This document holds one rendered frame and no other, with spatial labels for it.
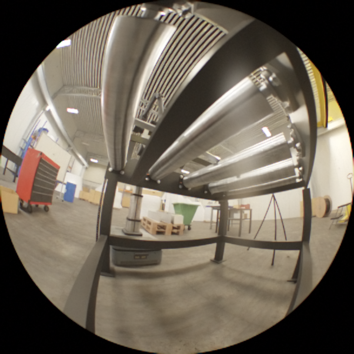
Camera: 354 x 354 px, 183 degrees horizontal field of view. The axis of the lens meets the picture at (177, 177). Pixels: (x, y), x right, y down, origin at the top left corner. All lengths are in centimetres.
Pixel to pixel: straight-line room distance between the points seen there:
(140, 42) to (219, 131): 28
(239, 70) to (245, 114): 15
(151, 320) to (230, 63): 83
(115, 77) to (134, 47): 7
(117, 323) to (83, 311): 39
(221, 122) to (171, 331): 82
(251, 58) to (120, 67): 20
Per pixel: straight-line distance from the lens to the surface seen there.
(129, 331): 66
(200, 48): 785
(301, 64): 20
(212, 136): 33
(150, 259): 117
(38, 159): 211
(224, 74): 16
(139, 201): 126
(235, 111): 28
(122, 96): 28
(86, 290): 36
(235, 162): 57
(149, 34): 23
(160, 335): 66
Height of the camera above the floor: 59
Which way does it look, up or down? 18 degrees up
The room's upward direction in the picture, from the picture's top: 6 degrees clockwise
